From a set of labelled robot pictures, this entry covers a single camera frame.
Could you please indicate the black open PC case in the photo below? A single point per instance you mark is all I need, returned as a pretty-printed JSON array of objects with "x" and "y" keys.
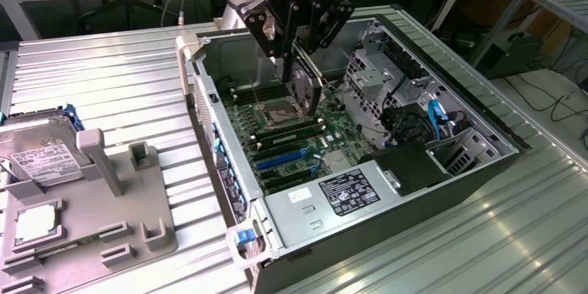
[{"x": 391, "y": 221}]

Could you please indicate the blue expansion slot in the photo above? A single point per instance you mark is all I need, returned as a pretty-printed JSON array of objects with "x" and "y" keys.
[{"x": 280, "y": 159}]

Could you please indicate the CPU socket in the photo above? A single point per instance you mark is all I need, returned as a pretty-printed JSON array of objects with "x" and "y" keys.
[{"x": 277, "y": 116}]

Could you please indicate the silver power supply unit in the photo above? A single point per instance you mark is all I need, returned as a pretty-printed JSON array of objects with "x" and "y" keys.
[{"x": 299, "y": 218}]

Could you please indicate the silver CPU chip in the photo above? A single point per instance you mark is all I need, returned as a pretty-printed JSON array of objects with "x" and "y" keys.
[{"x": 36, "y": 221}]

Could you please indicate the blue case latch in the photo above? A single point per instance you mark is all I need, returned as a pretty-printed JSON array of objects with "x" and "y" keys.
[{"x": 243, "y": 237}]

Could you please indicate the silver disk bay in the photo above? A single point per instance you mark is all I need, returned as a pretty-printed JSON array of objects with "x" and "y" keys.
[{"x": 477, "y": 146}]

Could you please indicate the black floor device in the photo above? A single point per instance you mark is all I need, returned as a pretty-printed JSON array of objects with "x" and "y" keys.
[{"x": 509, "y": 56}]

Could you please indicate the black plastic shroud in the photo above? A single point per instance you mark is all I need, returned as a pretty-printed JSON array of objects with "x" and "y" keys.
[{"x": 408, "y": 166}]

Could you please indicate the thin locking lever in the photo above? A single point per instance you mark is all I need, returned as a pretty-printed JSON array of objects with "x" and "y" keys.
[{"x": 257, "y": 96}]

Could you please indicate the silver hard disk blue caddy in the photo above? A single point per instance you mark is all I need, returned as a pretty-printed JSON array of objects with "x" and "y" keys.
[{"x": 41, "y": 156}]

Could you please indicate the grey parts rack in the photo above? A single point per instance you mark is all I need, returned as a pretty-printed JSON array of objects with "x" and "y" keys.
[{"x": 92, "y": 211}]

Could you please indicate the silver drive cage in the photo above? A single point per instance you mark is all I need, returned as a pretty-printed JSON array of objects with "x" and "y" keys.
[{"x": 372, "y": 77}]

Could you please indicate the black RAM slot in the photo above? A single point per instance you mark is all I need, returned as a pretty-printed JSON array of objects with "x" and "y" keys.
[
  {"x": 257, "y": 87},
  {"x": 316, "y": 124},
  {"x": 259, "y": 91},
  {"x": 312, "y": 121},
  {"x": 291, "y": 132},
  {"x": 264, "y": 100},
  {"x": 261, "y": 95}
]

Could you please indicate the black expansion slot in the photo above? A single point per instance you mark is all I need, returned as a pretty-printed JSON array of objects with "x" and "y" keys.
[
  {"x": 284, "y": 175},
  {"x": 275, "y": 147}
]

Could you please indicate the silver chipset heatsink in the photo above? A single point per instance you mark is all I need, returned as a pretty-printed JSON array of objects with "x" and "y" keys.
[{"x": 340, "y": 159}]

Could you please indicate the green motherboard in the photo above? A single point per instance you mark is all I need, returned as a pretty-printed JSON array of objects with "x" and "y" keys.
[{"x": 340, "y": 125}]

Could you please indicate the green RAM stick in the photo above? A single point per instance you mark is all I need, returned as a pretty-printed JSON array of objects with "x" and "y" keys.
[
  {"x": 59, "y": 249},
  {"x": 287, "y": 137}
]

